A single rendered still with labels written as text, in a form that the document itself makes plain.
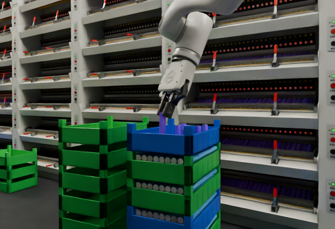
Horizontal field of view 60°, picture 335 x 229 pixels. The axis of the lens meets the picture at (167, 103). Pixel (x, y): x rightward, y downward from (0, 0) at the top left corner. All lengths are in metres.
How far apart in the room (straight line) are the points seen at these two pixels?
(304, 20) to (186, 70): 0.58
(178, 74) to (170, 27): 0.14
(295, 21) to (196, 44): 0.50
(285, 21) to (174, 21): 0.55
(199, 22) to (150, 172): 0.46
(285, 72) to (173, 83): 0.55
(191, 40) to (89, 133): 0.45
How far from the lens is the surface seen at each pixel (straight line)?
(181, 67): 0.83
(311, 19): 1.25
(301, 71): 1.22
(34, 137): 2.29
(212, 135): 0.95
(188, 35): 0.88
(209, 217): 0.99
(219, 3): 0.80
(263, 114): 1.26
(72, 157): 1.07
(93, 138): 0.99
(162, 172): 0.82
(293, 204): 1.35
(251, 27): 1.29
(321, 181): 1.23
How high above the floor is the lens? 0.54
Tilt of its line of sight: level
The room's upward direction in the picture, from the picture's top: straight up
